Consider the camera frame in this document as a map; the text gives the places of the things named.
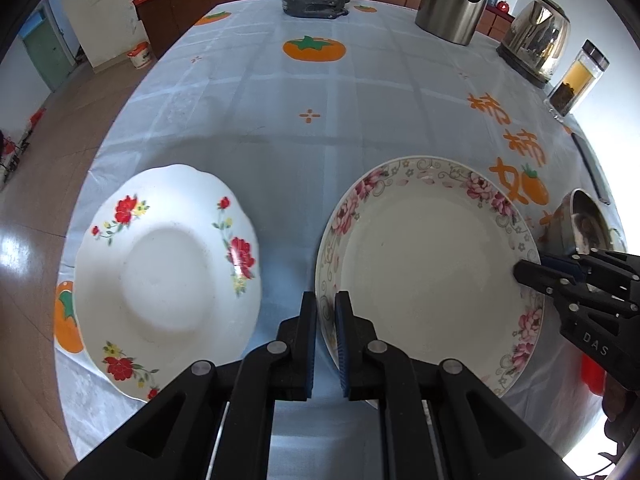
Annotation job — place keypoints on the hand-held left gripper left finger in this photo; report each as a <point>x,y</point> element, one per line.
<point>311,345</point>

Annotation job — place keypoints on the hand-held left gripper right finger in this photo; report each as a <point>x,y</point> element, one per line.
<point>342,345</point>

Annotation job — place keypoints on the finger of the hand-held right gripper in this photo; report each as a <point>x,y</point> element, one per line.
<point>535,275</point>
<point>557,261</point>

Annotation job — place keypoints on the stainless steel bowl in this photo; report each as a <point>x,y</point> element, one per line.
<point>585,220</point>

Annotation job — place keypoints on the white plate with pink floral rim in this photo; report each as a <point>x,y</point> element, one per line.
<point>430,270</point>

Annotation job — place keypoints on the white plate with red flowers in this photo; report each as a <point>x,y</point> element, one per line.
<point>165,280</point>

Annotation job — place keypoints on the person's right hand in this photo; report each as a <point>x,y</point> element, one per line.
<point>620,410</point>

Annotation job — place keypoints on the red plastic object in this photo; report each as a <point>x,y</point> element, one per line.
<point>594,375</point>

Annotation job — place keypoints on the glass tea bottle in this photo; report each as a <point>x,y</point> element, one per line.
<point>575,80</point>

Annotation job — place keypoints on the persimmon print tablecloth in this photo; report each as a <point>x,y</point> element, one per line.
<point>300,160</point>

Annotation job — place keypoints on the stainless steel electric kettle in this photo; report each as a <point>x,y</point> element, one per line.
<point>537,35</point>

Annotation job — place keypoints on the small red ornament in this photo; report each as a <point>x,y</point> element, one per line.
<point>502,7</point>

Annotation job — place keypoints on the stainless steel thermos jug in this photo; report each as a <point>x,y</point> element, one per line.
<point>450,0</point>

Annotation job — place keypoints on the white plastic bucket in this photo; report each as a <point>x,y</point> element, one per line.
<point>140,55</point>

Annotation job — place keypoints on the brown wooden cabinet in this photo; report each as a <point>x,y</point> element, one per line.
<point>170,15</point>

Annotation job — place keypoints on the green door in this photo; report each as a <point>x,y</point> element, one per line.
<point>45,55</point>

